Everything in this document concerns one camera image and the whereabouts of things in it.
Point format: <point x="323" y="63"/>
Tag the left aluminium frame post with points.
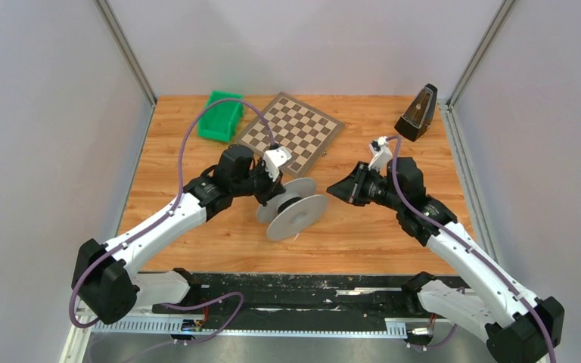
<point x="117" y="33"/>

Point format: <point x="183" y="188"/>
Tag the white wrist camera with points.
<point x="380" y="148"/>
<point x="274" y="159"/>

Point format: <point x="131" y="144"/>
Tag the wooden chessboard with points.
<point x="304" y="130"/>

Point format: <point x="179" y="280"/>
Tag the right aluminium frame post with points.
<point x="498" y="21"/>

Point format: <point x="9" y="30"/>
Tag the white perforated cable spool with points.
<point x="292" y="212"/>

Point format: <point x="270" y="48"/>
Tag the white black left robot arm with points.
<point x="106" y="276"/>

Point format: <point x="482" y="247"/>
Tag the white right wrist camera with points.
<point x="380" y="148"/>

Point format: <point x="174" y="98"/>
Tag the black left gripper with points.
<point x="273" y="188"/>

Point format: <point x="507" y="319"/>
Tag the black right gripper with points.
<point x="349" y="189"/>

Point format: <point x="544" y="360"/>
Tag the slotted white cable duct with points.
<point x="181" y="325"/>

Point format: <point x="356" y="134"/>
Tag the aluminium frame post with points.
<point x="498" y="21"/>
<point x="117" y="33"/>

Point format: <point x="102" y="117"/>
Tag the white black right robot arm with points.
<point x="514" y="323"/>

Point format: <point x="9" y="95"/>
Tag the green plastic bin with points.
<point x="220" y="122"/>

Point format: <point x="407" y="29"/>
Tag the black wooden metronome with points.
<point x="416" y="120"/>

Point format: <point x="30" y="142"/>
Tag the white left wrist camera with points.
<point x="274" y="159"/>

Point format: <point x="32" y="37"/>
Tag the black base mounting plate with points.
<point x="287" y="301"/>

